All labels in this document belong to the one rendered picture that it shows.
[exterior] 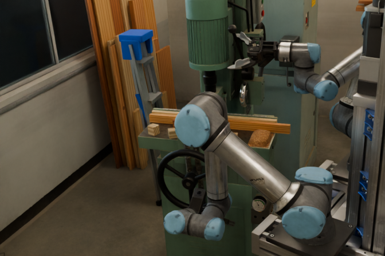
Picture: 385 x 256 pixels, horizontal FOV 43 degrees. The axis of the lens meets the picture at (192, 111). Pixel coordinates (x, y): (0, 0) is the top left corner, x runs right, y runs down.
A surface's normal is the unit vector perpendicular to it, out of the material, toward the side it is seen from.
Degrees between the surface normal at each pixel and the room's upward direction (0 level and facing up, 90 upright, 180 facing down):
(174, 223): 61
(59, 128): 90
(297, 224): 95
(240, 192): 90
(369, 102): 90
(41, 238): 0
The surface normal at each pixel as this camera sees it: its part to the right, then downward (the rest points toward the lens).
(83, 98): 0.92, 0.11
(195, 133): -0.47, 0.29
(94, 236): -0.07, -0.92
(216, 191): -0.03, 0.39
